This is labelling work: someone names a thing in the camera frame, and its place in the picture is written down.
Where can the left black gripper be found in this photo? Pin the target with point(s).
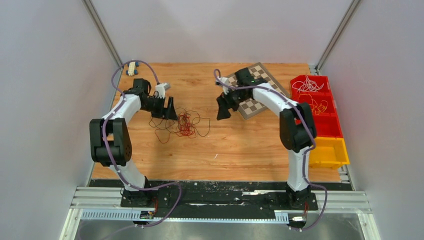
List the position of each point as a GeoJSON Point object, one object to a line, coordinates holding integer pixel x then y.
{"type": "Point", "coordinates": [169, 113]}

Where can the red bin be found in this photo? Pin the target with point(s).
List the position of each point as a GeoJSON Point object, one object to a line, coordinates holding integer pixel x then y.
{"type": "Point", "coordinates": [310, 84]}
{"type": "Point", "coordinates": [319, 103]}
{"type": "Point", "coordinates": [328, 125]}

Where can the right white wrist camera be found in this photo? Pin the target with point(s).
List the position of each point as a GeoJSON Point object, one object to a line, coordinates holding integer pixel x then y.
{"type": "Point", "coordinates": [223, 82]}

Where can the aluminium frame rail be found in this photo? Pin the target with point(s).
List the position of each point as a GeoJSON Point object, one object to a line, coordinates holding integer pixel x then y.
{"type": "Point", "coordinates": [95, 203]}

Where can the checkered chessboard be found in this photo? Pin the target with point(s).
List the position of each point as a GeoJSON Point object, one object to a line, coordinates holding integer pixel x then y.
{"type": "Point", "coordinates": [263, 91]}

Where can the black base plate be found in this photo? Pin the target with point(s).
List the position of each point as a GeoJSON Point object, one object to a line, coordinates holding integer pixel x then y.
{"type": "Point", "coordinates": [215, 199]}

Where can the red bin near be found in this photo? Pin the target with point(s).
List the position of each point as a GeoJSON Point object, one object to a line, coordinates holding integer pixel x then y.
{"type": "Point", "coordinates": [328, 125]}

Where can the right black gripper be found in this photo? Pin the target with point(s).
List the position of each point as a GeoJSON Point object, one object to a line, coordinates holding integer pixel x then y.
{"type": "Point", "coordinates": [224, 102]}

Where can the white toy block car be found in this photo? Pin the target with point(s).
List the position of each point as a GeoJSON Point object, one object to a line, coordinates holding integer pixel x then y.
{"type": "Point", "coordinates": [132, 68]}

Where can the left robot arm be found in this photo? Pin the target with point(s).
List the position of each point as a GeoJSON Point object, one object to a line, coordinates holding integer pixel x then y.
{"type": "Point", "coordinates": [110, 142]}

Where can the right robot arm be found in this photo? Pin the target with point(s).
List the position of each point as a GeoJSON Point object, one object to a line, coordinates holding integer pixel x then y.
{"type": "Point", "coordinates": [297, 130]}

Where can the red bin far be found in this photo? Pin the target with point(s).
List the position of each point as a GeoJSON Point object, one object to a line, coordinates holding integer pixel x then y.
{"type": "Point", "coordinates": [310, 84]}

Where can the yellow bin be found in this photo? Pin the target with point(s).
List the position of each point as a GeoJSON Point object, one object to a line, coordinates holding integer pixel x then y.
{"type": "Point", "coordinates": [330, 152]}

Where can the red bin middle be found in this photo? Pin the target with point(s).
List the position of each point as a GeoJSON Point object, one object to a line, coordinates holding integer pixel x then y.
{"type": "Point", "coordinates": [319, 103]}

